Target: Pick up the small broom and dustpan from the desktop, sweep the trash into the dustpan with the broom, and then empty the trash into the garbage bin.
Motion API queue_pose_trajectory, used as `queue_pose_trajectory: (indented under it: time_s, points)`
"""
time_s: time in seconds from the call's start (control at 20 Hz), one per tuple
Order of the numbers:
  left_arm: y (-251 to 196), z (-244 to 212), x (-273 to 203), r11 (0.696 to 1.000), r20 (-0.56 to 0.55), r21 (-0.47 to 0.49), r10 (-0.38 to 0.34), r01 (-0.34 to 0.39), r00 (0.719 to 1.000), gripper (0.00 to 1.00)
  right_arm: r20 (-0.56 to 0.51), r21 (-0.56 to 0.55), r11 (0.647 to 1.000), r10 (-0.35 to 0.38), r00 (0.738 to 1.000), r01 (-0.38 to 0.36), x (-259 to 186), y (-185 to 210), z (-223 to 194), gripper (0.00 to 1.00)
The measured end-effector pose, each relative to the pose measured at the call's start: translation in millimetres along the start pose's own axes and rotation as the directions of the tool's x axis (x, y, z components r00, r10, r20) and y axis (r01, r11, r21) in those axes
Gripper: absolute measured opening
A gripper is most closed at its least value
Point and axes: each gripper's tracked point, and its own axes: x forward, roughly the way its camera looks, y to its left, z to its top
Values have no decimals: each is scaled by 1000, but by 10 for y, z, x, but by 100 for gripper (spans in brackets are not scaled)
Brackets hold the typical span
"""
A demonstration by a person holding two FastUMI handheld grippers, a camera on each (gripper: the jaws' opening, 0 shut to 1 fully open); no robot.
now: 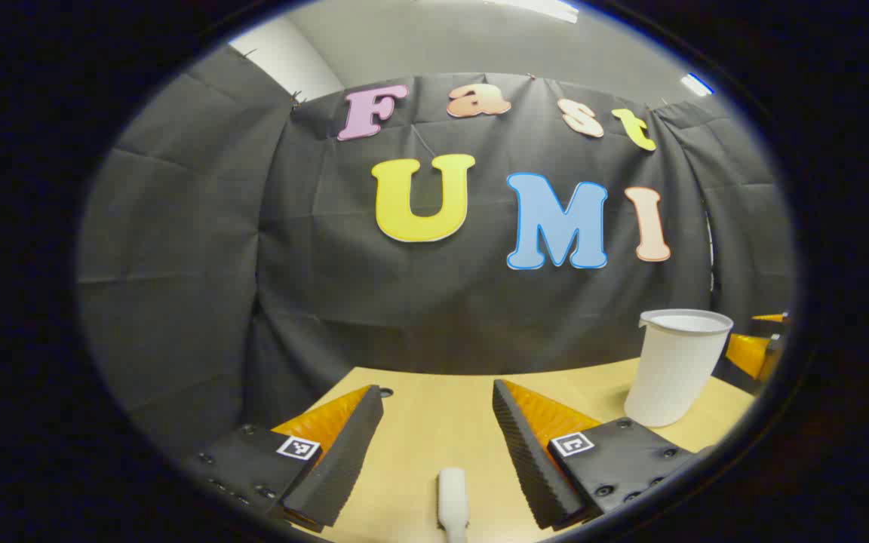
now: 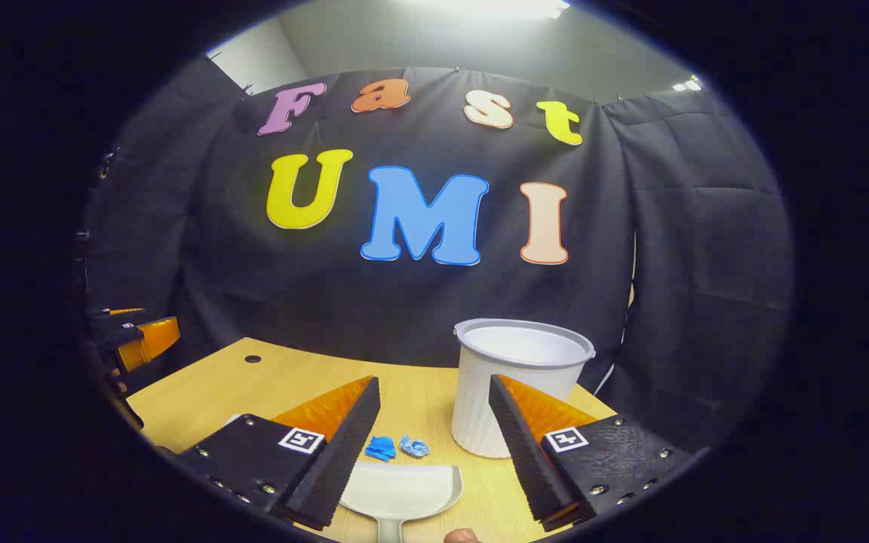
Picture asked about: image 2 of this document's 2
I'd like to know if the white ribbed garbage bin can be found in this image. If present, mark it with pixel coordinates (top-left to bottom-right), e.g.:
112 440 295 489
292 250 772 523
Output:
451 318 596 459

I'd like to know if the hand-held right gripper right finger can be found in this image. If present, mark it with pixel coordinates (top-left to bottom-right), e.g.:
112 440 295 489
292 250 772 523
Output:
489 373 696 532

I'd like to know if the light wooden desktop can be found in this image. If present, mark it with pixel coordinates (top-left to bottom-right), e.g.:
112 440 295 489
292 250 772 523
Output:
127 337 620 543

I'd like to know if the black backdrop cloth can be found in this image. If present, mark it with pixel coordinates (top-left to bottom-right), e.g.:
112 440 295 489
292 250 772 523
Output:
76 57 794 453

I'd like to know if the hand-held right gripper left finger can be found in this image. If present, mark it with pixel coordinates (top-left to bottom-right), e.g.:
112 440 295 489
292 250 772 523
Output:
174 375 381 531

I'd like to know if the white plastic dustpan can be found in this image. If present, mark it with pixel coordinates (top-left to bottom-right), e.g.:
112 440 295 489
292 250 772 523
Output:
338 462 464 543

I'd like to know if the ceiling light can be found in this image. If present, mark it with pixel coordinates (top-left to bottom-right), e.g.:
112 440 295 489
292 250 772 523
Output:
434 0 571 20

